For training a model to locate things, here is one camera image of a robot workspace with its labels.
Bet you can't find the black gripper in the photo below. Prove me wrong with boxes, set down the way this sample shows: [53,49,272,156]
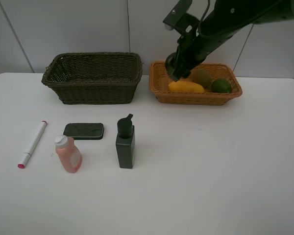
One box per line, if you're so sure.
[171,32,211,82]

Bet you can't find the dark purple mangosteen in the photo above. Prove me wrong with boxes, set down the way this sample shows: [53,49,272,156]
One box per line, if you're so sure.
[165,52,178,82]

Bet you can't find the brown kiwi fruit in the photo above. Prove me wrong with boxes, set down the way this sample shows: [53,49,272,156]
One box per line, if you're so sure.
[192,69,212,88]

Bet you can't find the yellow mango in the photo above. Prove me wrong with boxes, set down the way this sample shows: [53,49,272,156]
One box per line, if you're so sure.
[168,80,205,94]

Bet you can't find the green lime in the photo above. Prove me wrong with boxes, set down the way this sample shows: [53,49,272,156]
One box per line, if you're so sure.
[211,79,232,94]

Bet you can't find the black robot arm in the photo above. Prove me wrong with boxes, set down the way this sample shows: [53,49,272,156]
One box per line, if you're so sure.
[163,0,294,81]

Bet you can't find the orange wicker basket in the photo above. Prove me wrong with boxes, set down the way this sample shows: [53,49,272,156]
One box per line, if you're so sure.
[149,61,243,106]

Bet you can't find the dark green pump bottle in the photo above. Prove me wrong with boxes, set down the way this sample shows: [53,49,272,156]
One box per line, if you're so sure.
[116,114,135,169]

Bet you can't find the dark brown wicker basket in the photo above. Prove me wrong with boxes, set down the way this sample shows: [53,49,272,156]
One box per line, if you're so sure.
[42,52,142,105]

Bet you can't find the dark green whiteboard eraser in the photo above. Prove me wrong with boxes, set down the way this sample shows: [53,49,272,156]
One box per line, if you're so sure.
[63,123,104,140]

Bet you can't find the pink bottle white cap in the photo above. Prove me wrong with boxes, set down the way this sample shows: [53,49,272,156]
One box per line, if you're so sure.
[54,135,82,173]

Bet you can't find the white marker pen red caps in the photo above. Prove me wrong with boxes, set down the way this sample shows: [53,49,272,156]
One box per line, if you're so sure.
[18,120,48,169]

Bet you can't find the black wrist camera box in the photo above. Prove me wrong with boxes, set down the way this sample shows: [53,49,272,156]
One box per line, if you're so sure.
[163,0,199,36]

